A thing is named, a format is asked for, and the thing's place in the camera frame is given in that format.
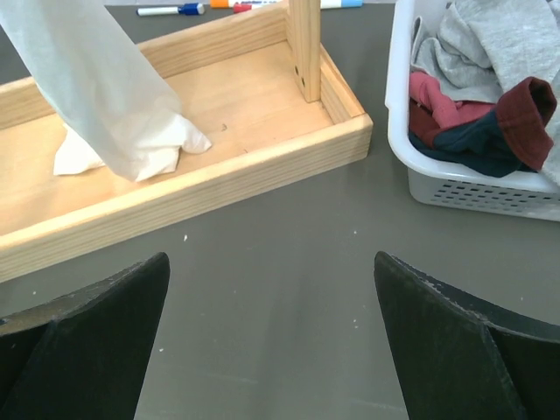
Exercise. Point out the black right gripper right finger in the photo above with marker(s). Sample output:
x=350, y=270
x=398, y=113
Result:
x=458, y=356

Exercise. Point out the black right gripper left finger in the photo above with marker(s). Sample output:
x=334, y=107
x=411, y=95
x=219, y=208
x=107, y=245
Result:
x=84, y=355

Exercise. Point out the grey tank top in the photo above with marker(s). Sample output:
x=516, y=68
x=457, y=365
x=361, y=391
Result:
x=482, y=49

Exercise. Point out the white tank top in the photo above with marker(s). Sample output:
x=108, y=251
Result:
x=118, y=111

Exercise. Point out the white laundry basket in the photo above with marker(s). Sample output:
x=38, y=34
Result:
x=432, y=182

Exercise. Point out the dark navy maroon garment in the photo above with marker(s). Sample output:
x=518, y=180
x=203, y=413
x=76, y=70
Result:
x=510, y=138

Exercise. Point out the pink red garment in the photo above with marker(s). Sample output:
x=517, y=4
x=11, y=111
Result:
x=425, y=91

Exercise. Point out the wooden clothes rack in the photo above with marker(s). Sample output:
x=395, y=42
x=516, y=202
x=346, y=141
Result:
x=259, y=84

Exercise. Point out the orange capped marker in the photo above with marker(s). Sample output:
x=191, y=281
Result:
x=224, y=4

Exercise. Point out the light blue capped marker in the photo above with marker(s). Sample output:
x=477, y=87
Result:
x=340, y=4

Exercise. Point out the red capped marker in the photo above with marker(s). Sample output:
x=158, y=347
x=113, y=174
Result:
x=250, y=5

